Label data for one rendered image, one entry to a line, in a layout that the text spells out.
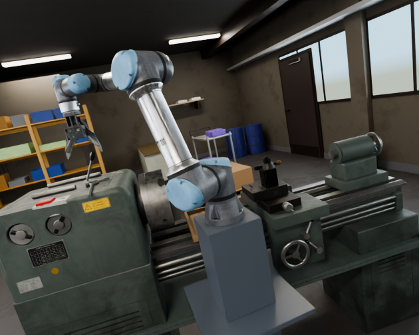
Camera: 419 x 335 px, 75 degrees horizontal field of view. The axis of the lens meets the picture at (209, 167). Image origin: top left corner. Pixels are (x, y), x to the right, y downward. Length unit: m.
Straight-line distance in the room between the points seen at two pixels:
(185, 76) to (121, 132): 2.47
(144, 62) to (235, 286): 0.81
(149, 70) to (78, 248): 0.84
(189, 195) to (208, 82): 7.93
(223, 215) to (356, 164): 1.07
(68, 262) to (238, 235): 0.78
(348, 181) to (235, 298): 1.04
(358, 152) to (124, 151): 7.04
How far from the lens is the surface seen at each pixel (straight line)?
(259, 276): 1.09
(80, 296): 1.48
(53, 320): 1.57
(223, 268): 1.01
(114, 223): 1.30
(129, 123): 8.17
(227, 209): 0.97
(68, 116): 1.33
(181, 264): 1.54
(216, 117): 8.67
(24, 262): 1.45
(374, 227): 1.81
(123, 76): 0.91
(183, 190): 0.83
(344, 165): 1.80
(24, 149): 6.29
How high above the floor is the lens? 1.51
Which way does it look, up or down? 13 degrees down
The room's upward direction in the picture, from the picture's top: 12 degrees counter-clockwise
